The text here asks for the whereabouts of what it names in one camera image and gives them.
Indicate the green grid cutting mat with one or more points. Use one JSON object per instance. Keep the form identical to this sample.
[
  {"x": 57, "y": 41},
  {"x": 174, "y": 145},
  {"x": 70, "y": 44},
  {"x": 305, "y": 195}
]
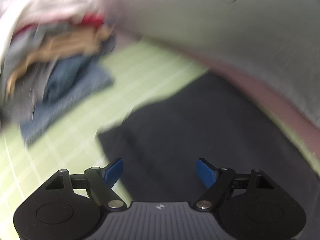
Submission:
[{"x": 145, "y": 72}]

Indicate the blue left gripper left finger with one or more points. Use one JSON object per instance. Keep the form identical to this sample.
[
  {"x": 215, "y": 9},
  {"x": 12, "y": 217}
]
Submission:
[{"x": 100, "y": 182}]

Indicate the grey garment in pile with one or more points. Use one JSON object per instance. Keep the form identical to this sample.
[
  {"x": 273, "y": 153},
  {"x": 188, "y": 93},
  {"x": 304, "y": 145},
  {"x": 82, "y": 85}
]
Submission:
[{"x": 24, "y": 43}]

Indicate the beige garment in pile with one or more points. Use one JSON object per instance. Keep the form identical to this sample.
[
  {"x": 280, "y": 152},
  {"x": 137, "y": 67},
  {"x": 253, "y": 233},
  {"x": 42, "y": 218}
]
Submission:
[{"x": 84, "y": 40}]

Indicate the black trousers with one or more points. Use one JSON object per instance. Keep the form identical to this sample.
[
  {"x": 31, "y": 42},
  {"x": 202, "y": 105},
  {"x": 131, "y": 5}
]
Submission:
[{"x": 160, "y": 144}]

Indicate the red garment in pile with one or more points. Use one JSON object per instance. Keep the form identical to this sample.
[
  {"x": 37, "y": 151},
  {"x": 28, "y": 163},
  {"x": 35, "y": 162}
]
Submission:
[{"x": 96, "y": 20}]

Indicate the white garment in pile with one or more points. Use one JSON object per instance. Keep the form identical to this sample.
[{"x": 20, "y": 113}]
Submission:
[{"x": 15, "y": 14}]

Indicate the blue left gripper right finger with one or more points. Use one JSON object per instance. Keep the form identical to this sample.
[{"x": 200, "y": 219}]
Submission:
[{"x": 218, "y": 182}]

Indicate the grey carrot print cloth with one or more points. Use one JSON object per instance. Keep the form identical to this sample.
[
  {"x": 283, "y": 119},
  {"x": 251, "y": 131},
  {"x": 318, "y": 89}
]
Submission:
[{"x": 276, "y": 41}]

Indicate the blue denim jeans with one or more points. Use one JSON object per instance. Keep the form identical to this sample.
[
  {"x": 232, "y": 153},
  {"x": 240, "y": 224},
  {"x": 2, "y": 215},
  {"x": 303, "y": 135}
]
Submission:
[{"x": 71, "y": 80}]

